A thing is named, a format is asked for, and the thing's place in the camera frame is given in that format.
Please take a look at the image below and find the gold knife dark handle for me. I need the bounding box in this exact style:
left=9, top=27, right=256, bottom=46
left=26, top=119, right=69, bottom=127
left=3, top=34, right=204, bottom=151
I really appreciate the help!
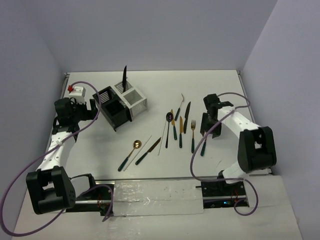
left=135, top=137, right=162, bottom=166

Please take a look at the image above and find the gold knife green handle short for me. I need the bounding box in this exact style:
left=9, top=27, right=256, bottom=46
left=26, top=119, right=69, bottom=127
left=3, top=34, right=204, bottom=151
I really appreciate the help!
left=179, top=116, right=184, bottom=149

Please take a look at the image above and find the gold spoon green handle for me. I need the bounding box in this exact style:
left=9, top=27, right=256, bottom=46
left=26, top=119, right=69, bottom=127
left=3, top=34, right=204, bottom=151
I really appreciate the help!
left=117, top=140, right=142, bottom=172
left=200, top=131, right=207, bottom=157

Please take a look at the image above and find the black serrated knife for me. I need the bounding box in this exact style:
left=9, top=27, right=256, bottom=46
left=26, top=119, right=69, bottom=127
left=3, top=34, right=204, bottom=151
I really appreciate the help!
left=122, top=65, right=127, bottom=93

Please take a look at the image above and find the black utensil caddy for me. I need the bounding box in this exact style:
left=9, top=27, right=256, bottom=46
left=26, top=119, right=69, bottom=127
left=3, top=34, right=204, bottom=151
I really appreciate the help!
left=98, top=86, right=132, bottom=131

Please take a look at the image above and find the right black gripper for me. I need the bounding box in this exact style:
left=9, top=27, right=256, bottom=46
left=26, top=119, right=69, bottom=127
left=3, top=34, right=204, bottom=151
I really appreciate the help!
left=200, top=112, right=223, bottom=139

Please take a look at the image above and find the black spoon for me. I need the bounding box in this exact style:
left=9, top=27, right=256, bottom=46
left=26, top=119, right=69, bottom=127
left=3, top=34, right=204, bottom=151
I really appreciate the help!
left=165, top=112, right=173, bottom=149

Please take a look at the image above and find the white utensil caddy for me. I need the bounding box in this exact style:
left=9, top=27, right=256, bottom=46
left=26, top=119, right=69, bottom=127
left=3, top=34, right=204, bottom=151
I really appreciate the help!
left=112, top=78, right=148, bottom=120

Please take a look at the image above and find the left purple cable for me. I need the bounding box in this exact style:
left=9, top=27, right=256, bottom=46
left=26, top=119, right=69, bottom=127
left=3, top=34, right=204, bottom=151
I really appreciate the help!
left=0, top=80, right=115, bottom=237

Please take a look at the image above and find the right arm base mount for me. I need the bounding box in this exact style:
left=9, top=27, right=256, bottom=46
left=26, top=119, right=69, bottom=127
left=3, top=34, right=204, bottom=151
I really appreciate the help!
left=195, top=181, right=249, bottom=209

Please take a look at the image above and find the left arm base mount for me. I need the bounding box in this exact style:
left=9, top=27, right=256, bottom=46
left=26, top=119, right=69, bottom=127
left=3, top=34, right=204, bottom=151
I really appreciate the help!
left=66, top=187, right=112, bottom=216

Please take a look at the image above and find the white chopstick long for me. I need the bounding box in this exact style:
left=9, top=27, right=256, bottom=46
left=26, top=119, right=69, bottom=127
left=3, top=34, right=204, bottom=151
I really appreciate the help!
left=123, top=135, right=152, bottom=172

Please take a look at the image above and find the silver tape sheet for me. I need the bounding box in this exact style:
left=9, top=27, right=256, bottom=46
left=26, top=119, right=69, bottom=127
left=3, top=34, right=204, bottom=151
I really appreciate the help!
left=112, top=179, right=204, bottom=217

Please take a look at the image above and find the purple cable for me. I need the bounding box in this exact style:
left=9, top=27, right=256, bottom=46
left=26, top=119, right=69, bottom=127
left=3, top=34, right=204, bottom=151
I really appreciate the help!
left=191, top=91, right=260, bottom=216
left=0, top=80, right=115, bottom=237

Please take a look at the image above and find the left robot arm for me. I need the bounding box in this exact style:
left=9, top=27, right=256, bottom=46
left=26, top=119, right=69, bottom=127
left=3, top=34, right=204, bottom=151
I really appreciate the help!
left=26, top=97, right=98, bottom=215

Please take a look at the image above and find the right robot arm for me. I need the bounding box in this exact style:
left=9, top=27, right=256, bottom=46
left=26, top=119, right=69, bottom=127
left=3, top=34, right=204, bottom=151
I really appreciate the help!
left=200, top=94, right=277, bottom=196

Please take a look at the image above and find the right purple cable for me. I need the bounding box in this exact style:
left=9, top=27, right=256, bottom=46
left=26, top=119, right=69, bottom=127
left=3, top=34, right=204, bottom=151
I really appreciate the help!
left=191, top=91, right=260, bottom=216

